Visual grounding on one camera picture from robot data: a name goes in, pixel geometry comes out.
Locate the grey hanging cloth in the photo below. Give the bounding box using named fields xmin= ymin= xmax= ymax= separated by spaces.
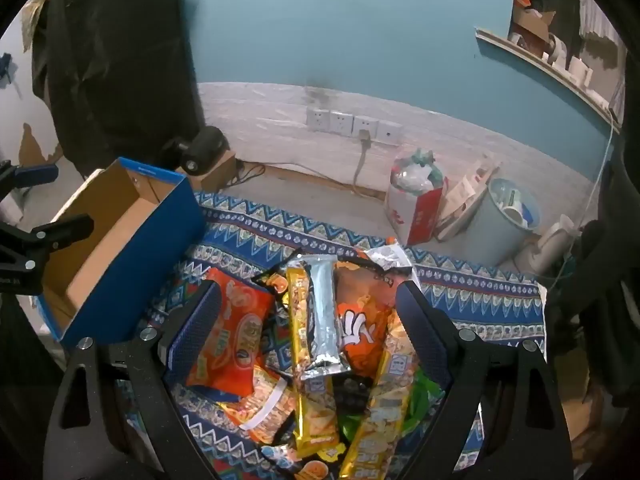
xmin=577 ymin=0 xmax=628 ymax=61

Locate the brown paper bag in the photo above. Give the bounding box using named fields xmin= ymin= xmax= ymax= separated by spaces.
xmin=435 ymin=152 xmax=502 ymax=241

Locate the large orange chip bag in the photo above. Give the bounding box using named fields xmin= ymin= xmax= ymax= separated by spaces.
xmin=332 ymin=240 xmax=418 ymax=378

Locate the orange snack bag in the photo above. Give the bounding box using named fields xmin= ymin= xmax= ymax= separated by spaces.
xmin=186 ymin=266 xmax=277 ymax=401

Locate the wall shelf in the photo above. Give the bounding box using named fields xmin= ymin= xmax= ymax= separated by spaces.
xmin=475 ymin=27 xmax=623 ymax=126

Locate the grey plug cable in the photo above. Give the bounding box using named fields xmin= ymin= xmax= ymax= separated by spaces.
xmin=352 ymin=130 xmax=388 ymax=198

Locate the orange and white snack packet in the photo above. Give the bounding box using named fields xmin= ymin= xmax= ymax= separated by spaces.
xmin=217 ymin=362 xmax=301 ymax=446

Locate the small cardboard box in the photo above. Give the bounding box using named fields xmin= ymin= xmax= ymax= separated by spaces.
xmin=192 ymin=150 xmax=237 ymax=192

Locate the red and white bag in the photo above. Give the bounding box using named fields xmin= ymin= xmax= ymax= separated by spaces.
xmin=385 ymin=149 xmax=448 ymax=247

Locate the dark cloth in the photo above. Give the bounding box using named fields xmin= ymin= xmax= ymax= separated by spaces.
xmin=545 ymin=140 xmax=640 ymax=411

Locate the blue patterned tablecloth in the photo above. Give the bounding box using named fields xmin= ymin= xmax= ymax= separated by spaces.
xmin=115 ymin=190 xmax=548 ymax=480

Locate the white kettle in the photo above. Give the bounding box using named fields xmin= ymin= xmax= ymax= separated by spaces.
xmin=515 ymin=214 xmax=581 ymax=273

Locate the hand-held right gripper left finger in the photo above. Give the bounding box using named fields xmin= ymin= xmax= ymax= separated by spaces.
xmin=44 ymin=280 xmax=223 ymax=480

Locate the light blue bin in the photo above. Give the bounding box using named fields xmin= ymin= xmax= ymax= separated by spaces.
xmin=467 ymin=177 xmax=542 ymax=267

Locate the yellow snack strip packet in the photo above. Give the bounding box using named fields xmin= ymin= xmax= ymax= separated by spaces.
xmin=339 ymin=320 xmax=418 ymax=480
xmin=284 ymin=262 xmax=342 ymax=458

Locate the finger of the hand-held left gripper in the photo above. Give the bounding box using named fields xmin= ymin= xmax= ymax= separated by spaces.
xmin=0 ymin=215 xmax=96 ymax=270
xmin=0 ymin=160 xmax=59 ymax=196

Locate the blue cardboard box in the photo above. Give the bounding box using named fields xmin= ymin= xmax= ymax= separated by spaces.
xmin=35 ymin=156 xmax=207 ymax=346

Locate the silver snack wrapper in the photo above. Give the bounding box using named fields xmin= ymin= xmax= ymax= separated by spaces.
xmin=295 ymin=254 xmax=353 ymax=382

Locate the green snack bag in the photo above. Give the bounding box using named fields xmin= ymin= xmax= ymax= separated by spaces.
xmin=345 ymin=367 xmax=446 ymax=441

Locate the open brown cardboard box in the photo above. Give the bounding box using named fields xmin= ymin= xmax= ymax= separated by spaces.
xmin=511 ymin=0 xmax=557 ymax=43

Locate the black hanging cloth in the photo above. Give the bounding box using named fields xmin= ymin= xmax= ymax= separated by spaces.
xmin=30 ymin=0 xmax=206 ymax=181

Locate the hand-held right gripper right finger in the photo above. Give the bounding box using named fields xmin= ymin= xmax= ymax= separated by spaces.
xmin=395 ymin=280 xmax=576 ymax=480

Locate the black cable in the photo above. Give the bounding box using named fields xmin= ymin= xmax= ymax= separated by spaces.
xmin=232 ymin=160 xmax=266 ymax=183

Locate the white wall socket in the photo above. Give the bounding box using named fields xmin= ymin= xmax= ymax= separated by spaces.
xmin=376 ymin=121 xmax=402 ymax=145
xmin=353 ymin=116 xmax=379 ymax=140
xmin=330 ymin=111 xmax=355 ymax=136
xmin=306 ymin=107 xmax=331 ymax=132

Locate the black packet with yellow label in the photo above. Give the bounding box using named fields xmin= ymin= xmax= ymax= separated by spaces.
xmin=251 ymin=265 xmax=291 ymax=321

